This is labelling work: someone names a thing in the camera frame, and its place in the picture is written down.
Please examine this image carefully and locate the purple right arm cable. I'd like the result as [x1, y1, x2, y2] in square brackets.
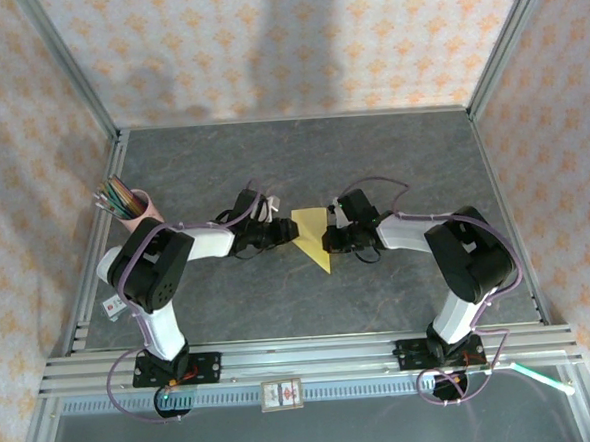
[344, 167, 531, 411]

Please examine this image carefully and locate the yellow square paper sheet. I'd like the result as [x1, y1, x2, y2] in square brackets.
[289, 206, 334, 278]

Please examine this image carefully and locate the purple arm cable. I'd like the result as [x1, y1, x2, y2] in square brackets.
[95, 179, 289, 427]
[344, 167, 531, 411]

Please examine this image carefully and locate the wide aluminium mounting rail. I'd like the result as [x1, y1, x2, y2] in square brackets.
[36, 321, 584, 399]

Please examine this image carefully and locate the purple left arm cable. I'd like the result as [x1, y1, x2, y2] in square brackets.
[95, 179, 289, 427]

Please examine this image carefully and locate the orange pencil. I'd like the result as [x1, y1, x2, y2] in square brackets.
[113, 173, 144, 216]

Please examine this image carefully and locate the small framed card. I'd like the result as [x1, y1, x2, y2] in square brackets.
[259, 377, 307, 413]

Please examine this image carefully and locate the green pencil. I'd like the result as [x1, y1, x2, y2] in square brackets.
[102, 179, 134, 219]

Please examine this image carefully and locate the pink pen cup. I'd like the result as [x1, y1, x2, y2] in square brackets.
[121, 187, 165, 233]

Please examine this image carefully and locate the aluminium frame leg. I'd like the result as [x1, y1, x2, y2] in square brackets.
[12, 395, 65, 442]
[566, 362, 590, 442]

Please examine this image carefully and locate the aluminium frame upright post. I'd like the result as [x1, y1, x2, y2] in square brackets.
[13, 0, 122, 145]
[460, 0, 564, 120]

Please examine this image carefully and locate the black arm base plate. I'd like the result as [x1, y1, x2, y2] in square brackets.
[131, 350, 224, 389]
[392, 333, 487, 372]

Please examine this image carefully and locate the white pen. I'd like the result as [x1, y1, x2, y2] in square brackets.
[94, 191, 121, 215]

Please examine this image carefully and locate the white tag with red logo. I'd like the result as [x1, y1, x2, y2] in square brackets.
[102, 292, 128, 323]

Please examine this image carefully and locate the thin aluminium frame rail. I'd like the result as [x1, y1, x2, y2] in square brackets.
[116, 102, 473, 135]

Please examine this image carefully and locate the aluminium frame side rail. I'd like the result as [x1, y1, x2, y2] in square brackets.
[467, 103, 551, 331]
[48, 130, 144, 356]

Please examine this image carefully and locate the green and white stick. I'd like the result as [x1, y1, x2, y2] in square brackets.
[503, 357, 576, 401]

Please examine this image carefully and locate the grey slotted cable duct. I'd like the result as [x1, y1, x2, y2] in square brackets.
[59, 372, 487, 418]

